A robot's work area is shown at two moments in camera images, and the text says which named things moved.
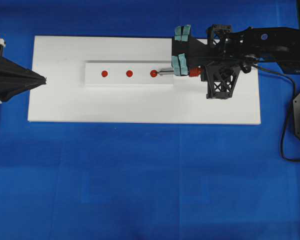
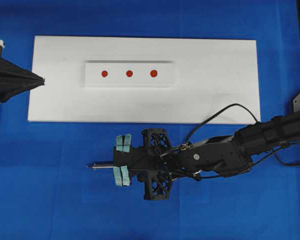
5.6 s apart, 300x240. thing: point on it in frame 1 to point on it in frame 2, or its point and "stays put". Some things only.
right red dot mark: (153, 73) stays put
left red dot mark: (104, 73) stays put
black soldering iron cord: (285, 114) to (274, 155)
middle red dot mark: (129, 73) stays put
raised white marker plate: (127, 72) stays put
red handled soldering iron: (193, 71) to (103, 166)
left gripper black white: (2, 70) stays put
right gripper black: (227, 57) to (156, 163)
